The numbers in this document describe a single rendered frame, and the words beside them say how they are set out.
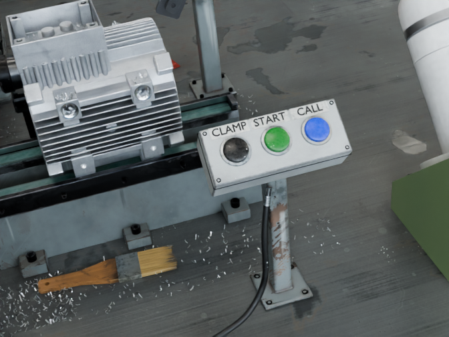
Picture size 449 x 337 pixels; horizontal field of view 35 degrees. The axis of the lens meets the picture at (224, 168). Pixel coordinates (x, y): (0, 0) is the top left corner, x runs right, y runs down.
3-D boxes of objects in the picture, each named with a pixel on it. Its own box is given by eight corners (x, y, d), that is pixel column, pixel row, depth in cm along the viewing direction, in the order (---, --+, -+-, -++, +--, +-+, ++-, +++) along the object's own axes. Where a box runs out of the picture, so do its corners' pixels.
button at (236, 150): (226, 168, 83) (227, 164, 82) (218, 144, 84) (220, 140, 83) (250, 162, 84) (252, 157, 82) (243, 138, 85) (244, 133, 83)
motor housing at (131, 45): (56, 202, 102) (21, 86, 91) (41, 132, 117) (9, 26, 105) (190, 166, 106) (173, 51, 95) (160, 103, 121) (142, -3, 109)
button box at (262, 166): (211, 198, 86) (214, 186, 81) (195, 144, 88) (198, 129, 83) (343, 164, 89) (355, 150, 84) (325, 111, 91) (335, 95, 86)
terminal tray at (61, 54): (25, 95, 96) (11, 47, 92) (19, 61, 104) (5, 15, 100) (113, 75, 99) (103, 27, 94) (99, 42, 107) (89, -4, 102)
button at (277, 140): (266, 158, 84) (269, 153, 83) (259, 134, 85) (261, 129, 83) (290, 152, 85) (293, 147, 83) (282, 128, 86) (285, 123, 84)
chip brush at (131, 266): (39, 301, 104) (38, 297, 103) (39, 277, 108) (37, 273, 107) (179, 269, 106) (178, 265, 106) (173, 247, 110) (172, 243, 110)
